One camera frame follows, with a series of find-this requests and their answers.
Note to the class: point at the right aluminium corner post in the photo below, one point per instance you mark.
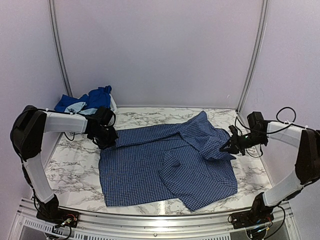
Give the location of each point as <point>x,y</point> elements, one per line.
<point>255,54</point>

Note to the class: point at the left aluminium corner post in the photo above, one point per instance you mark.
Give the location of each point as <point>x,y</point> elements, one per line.
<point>58,46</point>

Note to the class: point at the white plastic laundry basket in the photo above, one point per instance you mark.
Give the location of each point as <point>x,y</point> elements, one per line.
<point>113,106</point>

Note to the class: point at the aluminium front frame rail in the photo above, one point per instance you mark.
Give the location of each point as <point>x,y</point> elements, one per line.
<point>111,226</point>

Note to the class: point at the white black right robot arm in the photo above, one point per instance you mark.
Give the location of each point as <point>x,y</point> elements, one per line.
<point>305,166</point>

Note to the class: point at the light blue garment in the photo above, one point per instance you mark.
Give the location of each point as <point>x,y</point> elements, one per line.
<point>79,108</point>

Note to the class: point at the blue checked shirt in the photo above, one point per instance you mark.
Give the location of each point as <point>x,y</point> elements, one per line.
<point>168,161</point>

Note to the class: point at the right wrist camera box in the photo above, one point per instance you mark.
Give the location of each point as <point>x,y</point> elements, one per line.
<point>233,130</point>

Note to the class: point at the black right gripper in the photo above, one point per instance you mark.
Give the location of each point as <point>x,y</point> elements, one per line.
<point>234,147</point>

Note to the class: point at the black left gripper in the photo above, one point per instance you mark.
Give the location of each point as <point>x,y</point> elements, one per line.
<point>113,136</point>

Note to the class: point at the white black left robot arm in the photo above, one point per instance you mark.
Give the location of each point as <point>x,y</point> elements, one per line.
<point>27,137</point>

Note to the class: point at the royal blue garment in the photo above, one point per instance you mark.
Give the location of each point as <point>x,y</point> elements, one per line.
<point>99,97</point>

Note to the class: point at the aluminium corner post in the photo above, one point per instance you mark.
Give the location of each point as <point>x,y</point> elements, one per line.
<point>255,54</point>
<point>58,46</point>

